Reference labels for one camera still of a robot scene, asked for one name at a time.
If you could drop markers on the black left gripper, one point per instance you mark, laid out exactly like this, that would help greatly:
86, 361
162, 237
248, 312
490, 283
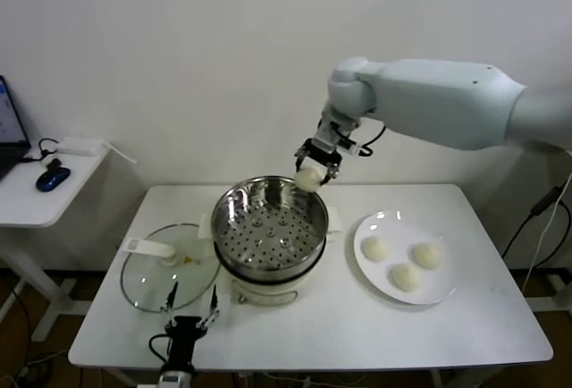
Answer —
185, 334

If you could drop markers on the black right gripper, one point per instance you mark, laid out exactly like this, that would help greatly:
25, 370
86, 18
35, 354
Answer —
322, 151

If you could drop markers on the white steamed baozi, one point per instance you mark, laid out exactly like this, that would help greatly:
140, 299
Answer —
406, 277
375, 248
426, 255
309, 179

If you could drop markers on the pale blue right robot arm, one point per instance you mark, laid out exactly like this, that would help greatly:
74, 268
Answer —
447, 102

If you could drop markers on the stainless steel steamer basket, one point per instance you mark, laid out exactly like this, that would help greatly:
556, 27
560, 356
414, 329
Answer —
268, 231

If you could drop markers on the small yellow sticker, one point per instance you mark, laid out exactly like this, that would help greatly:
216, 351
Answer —
193, 260

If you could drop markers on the round glass pot lid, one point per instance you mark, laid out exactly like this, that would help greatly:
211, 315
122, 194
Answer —
147, 272

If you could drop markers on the white electric cooker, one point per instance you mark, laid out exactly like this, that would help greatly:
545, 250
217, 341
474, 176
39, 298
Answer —
263, 289

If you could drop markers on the thin white stick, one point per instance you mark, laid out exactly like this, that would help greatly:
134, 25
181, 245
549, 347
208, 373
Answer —
120, 154

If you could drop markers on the white round plate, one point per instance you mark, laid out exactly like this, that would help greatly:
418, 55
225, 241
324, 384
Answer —
429, 289

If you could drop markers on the blue computer mouse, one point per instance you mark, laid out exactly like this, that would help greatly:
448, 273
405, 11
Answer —
52, 179

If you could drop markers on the white side table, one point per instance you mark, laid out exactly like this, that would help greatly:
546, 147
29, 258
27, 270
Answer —
27, 204

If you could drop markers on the white power adapter box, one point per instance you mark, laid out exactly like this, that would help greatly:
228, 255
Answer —
77, 146

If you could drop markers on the black laptop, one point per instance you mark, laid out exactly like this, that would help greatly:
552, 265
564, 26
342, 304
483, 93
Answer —
11, 129

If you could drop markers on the white desk foot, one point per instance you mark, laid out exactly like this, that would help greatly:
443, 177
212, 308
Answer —
552, 292

